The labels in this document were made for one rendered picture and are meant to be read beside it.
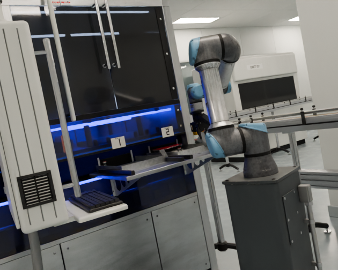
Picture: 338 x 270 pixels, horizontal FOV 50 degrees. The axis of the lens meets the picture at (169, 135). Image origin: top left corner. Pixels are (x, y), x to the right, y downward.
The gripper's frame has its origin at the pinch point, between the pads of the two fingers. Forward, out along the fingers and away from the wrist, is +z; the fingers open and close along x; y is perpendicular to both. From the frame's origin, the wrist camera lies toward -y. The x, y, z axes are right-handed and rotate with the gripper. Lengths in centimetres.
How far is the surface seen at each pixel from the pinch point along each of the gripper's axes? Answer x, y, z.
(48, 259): 91, 28, 38
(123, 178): 59, -10, 4
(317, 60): -144, 17, -41
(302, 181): -84, 7, 44
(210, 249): -8, 28, 71
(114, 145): 44, 27, -10
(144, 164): 41.4, 1.1, 1.7
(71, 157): 87, -29, -11
